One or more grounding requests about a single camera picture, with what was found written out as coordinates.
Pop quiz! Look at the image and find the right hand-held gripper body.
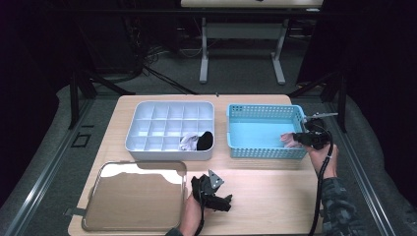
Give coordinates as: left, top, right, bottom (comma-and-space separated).
303, 112, 339, 151

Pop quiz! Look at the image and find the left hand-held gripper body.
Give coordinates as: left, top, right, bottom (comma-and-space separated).
191, 169, 226, 207

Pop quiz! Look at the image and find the pink sock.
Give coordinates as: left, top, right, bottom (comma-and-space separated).
279, 132, 304, 149

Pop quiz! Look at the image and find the blue perforated plastic basket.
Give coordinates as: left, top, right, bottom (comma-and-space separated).
226, 103, 313, 160

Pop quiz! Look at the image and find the black sock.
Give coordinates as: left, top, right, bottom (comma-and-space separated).
196, 131, 214, 151

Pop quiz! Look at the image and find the white sock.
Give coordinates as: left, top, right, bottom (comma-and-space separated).
179, 132, 200, 151

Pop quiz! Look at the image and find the white compartment organizer box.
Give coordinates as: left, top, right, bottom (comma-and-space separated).
124, 100, 215, 162

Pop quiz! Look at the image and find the person's right hand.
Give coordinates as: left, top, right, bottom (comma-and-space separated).
306, 144, 339, 180

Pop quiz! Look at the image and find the person's left hand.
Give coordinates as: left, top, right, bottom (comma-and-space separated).
179, 194, 211, 236

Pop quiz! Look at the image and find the black metal stand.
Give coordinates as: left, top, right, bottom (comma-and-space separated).
288, 70, 349, 134
67, 70, 136, 131

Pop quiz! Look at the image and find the desk with white legs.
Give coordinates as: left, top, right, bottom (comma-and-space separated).
180, 0, 324, 86

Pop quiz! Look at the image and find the grey tape tab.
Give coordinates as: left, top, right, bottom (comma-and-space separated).
63, 206, 87, 217

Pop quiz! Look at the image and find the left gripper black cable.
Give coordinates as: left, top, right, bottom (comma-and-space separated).
194, 183, 207, 236

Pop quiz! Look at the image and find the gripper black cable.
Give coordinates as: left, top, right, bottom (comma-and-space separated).
194, 183, 207, 236
308, 122, 335, 236

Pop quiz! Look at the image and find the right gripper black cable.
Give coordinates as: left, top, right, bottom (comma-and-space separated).
308, 122, 335, 236

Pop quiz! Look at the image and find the aluminium floor rail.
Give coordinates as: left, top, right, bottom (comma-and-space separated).
323, 101, 398, 236
0, 97, 96, 236

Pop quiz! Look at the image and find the bundle of floor cables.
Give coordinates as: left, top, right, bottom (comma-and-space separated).
124, 16, 199, 96

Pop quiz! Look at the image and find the black horizontal frame bar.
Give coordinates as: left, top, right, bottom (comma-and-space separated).
48, 8, 328, 18

